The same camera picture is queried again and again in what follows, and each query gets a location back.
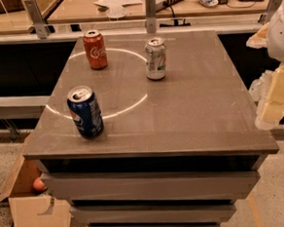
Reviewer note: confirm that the blue pepsi can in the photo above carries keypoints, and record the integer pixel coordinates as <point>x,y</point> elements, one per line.
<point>85,111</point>

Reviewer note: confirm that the cardboard box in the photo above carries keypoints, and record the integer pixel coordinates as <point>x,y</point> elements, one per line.
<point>29,208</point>

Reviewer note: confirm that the left wooden desk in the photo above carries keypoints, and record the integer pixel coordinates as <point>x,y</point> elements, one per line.
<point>20,21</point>

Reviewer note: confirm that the white papers on desk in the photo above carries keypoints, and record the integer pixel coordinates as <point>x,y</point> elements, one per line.
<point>110,3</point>

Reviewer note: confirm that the clear plastic lid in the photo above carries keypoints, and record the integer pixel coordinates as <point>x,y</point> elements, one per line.
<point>116,12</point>

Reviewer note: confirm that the red coca-cola can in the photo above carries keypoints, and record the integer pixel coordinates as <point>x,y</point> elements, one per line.
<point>95,49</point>

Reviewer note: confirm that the top grey drawer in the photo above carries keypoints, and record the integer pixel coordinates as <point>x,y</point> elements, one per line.
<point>152,186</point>

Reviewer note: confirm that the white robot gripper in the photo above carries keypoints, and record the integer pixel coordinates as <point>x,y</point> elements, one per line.
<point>281,33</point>

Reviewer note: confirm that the white 7up can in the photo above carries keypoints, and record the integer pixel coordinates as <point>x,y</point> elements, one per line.
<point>155,60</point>

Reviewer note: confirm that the middle grey drawer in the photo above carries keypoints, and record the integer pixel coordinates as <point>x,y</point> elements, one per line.
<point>153,214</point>

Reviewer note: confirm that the left metal rail bracket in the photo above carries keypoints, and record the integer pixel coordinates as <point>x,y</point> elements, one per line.
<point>41,28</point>

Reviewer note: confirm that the orange ball in box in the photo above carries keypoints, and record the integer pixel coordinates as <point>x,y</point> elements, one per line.
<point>39,185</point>

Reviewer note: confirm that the middle metal rail bracket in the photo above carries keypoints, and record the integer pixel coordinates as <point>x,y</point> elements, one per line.
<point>151,25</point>

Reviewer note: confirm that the grey drawer cabinet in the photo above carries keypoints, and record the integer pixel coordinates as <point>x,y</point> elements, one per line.
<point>199,118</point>

